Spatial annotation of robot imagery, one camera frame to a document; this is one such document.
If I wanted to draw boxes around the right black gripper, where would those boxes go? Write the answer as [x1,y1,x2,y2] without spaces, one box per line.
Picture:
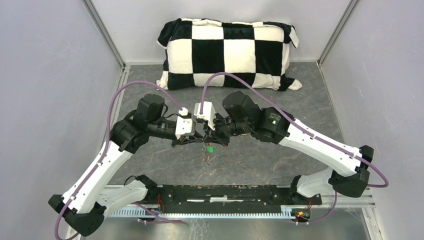
[202,112,252,148]

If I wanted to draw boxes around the green key tag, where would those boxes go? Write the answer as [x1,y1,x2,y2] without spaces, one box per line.
[206,146,214,153]

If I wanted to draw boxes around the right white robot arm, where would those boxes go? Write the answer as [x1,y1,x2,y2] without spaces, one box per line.
[194,91,374,204]

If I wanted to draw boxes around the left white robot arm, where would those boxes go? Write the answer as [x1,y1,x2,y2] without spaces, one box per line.
[48,94,195,237]

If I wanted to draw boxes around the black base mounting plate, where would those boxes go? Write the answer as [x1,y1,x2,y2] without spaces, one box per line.
[139,184,322,214]

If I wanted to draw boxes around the black and white checkered pillow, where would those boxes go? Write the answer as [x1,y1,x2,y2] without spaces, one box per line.
[156,18,303,91]

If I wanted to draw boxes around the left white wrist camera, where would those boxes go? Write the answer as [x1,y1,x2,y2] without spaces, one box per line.
[175,107,196,139]

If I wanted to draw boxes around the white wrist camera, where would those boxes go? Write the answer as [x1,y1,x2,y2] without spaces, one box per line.
[194,101,216,131]
[175,107,196,139]

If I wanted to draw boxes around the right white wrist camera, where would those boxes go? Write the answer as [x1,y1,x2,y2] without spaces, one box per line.
[194,101,216,131]

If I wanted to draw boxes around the white slotted cable duct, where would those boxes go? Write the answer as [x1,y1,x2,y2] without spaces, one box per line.
[109,206,295,220]

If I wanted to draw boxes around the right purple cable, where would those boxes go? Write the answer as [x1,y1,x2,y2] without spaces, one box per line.
[200,72,390,226]

